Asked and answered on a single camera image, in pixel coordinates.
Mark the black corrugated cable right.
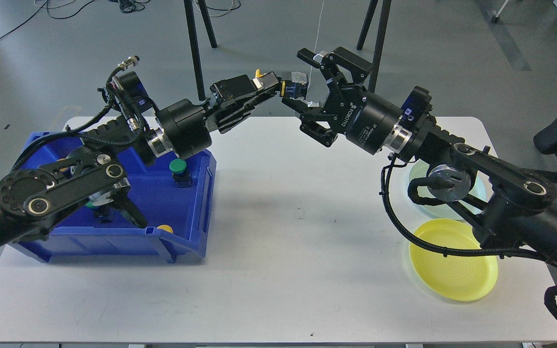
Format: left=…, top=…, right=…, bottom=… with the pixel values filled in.
left=380, top=155, right=545, bottom=261

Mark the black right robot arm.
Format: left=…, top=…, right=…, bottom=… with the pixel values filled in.
left=283, top=47, right=557, bottom=320

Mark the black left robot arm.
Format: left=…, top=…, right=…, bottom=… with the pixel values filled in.
left=0, top=56, right=284, bottom=247

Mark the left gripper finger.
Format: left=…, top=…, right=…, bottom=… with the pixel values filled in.
left=215, top=99, right=267, bottom=134
left=210, top=72, right=280, bottom=109

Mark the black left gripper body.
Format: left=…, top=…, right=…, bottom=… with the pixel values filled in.
left=156, top=99, right=212, bottom=160

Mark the yellow plate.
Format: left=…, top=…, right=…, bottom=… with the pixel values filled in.
left=409, top=218, right=498, bottom=302

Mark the yellow push button front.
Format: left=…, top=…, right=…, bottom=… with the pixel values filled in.
left=157, top=224, right=173, bottom=233

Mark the light green plate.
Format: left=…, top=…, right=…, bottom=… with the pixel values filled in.
left=404, top=160, right=487, bottom=220

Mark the black tripod left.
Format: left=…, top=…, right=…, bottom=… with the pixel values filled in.
left=183, top=0, right=218, bottom=102

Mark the black floor cable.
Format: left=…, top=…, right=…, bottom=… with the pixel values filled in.
left=0, top=0, right=148, bottom=75

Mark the white cable with plug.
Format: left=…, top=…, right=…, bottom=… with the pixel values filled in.
left=303, top=0, right=327, bottom=97

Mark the black tripod right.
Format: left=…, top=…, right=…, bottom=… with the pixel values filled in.
left=356, top=0, right=393, bottom=93

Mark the black tripod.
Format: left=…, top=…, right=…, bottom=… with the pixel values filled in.
left=183, top=0, right=218, bottom=102
left=356, top=0, right=393, bottom=93

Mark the blue plastic bin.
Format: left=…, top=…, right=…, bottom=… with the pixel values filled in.
left=11, top=148, right=216, bottom=263

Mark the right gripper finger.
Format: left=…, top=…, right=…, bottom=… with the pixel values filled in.
left=297, top=47, right=373, bottom=92
left=281, top=98, right=338, bottom=147

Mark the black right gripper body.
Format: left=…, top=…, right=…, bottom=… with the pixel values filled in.
left=324, top=85, right=403, bottom=155

